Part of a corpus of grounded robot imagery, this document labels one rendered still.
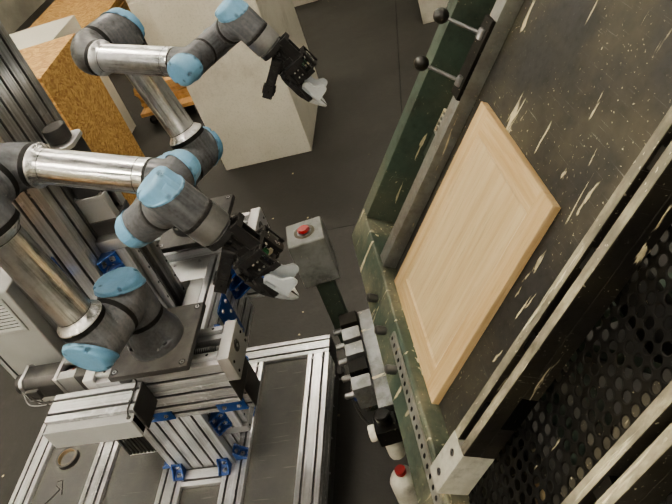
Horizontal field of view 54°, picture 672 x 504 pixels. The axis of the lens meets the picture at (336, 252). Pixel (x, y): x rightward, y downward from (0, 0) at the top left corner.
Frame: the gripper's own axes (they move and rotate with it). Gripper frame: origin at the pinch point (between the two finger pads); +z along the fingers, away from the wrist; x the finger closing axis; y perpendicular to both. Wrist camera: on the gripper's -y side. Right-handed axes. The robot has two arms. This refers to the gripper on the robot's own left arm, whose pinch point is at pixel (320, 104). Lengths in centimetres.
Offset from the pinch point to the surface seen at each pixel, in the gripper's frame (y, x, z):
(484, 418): 17, -86, 36
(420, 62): 29.1, -6.7, 6.0
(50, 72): -135, 115, -57
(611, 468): 40, -108, 29
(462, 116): 29.0, -11.5, 22.2
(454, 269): 13, -44, 36
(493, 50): 44.2, -9.3, 14.1
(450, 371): 4, -64, 44
